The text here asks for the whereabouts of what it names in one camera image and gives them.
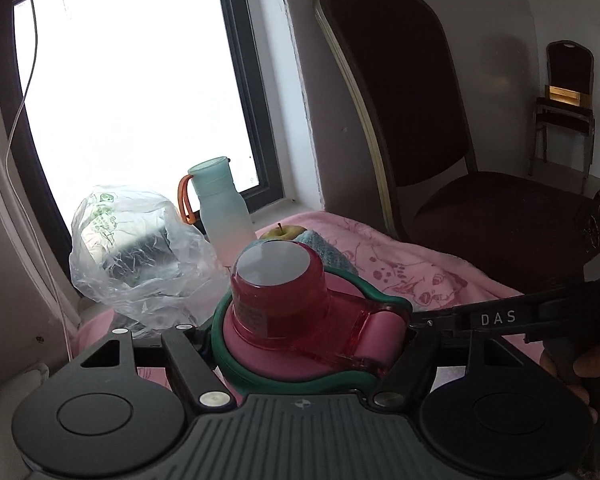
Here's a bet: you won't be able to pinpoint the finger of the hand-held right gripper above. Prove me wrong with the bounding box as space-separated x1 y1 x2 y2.
406 309 462 334

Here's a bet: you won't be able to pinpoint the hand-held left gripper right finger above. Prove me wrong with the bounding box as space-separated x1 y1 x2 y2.
371 327 531 407

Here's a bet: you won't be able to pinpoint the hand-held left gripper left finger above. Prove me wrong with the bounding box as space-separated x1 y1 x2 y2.
77 326 233 407

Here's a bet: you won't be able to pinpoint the pink water bottle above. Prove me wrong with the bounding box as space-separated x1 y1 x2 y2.
210 239 414 397

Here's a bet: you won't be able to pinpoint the person's right hand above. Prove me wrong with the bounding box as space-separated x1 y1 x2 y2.
539 337 600 416

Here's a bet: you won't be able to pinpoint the pink printed blanket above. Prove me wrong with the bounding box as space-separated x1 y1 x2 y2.
74 210 583 398

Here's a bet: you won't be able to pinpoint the crumpled clear plastic bag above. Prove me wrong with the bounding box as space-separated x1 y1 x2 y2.
69 184 231 332

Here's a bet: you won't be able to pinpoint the teal towel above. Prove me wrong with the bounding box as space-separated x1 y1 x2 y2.
294 229 357 277

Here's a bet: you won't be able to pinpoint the yellow-red apple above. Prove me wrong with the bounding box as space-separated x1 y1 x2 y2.
259 222 309 242

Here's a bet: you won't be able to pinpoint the beige flat pillow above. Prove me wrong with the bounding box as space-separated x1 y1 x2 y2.
0 364 51 416

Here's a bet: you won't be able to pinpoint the stacked banquet chairs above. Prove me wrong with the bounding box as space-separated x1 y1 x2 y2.
529 40 596 182

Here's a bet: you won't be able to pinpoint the maroon banquet chair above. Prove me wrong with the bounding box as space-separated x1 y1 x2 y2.
313 0 600 297

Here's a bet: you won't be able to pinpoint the dark-framed window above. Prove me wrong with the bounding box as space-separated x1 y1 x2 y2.
0 0 286 273

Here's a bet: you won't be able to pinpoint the frosted bottle with orange strap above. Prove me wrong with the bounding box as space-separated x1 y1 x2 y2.
177 156 256 267

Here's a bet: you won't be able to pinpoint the white cable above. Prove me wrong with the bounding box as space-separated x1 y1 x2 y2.
5 0 77 357

